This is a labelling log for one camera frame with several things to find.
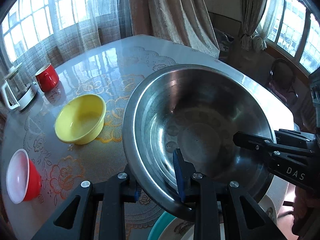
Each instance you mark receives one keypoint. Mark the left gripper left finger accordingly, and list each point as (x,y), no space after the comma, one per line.
(130,188)

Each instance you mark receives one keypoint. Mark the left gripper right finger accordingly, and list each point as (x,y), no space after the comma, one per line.
(183,172)

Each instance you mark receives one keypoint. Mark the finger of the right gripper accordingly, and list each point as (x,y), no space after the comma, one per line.
(259,147)

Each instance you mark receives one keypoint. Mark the teal round plate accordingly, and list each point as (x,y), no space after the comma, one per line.
(164,220)

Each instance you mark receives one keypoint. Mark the large white dragon plate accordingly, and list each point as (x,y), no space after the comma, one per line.
(178,229)

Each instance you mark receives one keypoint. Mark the stainless steel bowl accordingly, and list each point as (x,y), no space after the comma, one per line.
(196,109)

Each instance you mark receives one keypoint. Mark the yellow plastic bowl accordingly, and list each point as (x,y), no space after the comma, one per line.
(81,120)

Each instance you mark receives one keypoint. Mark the red plastic bowl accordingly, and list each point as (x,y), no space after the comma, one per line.
(23,181)

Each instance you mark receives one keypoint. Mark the white rose deep plate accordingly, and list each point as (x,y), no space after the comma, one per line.
(269,208)

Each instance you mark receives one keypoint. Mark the person's right hand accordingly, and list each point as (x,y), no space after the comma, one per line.
(304,202)

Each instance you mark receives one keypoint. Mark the dark wooden chair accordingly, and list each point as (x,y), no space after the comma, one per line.
(280,82)

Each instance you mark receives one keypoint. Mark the red mug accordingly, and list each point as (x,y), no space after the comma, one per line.
(47,78)

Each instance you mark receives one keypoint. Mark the glass electric kettle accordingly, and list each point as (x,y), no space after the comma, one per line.
(18,89)

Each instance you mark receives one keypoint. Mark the right window curtain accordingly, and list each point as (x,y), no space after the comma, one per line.
(251,15)

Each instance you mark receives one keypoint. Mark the beige curtain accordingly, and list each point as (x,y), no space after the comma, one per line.
(185,22)

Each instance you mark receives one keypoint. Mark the sheer white curtain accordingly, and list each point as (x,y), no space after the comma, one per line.
(38,32)

